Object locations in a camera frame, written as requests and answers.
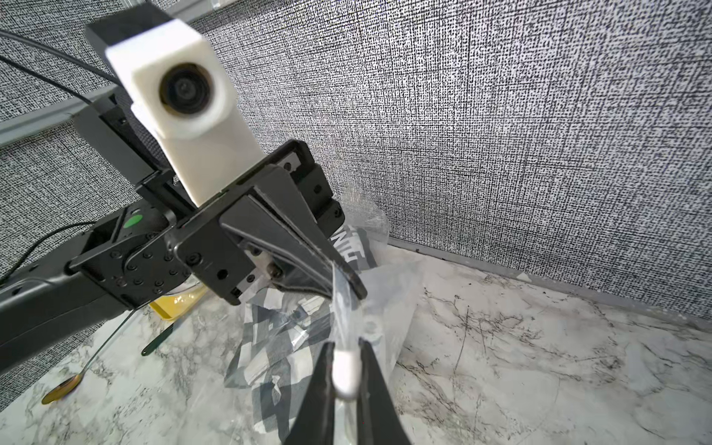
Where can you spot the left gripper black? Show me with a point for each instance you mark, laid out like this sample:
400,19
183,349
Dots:
273,223

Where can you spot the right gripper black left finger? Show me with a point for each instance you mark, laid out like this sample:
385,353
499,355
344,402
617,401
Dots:
315,422

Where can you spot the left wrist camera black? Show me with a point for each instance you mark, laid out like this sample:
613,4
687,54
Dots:
181,94

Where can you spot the clear plastic vacuum bag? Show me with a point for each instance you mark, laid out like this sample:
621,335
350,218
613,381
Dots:
392,297

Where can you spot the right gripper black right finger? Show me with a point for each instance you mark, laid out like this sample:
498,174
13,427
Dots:
377,419

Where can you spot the yellow plastic tray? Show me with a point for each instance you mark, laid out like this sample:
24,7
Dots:
171,307

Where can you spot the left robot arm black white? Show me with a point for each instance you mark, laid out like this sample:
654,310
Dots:
44,301

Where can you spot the black white checkered shirt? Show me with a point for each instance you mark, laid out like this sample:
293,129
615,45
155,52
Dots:
283,334

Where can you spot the white bag zipper slider clip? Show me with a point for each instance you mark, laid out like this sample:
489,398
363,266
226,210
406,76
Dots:
347,368

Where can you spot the dark green handle utensil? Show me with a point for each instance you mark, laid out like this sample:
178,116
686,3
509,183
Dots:
159,340

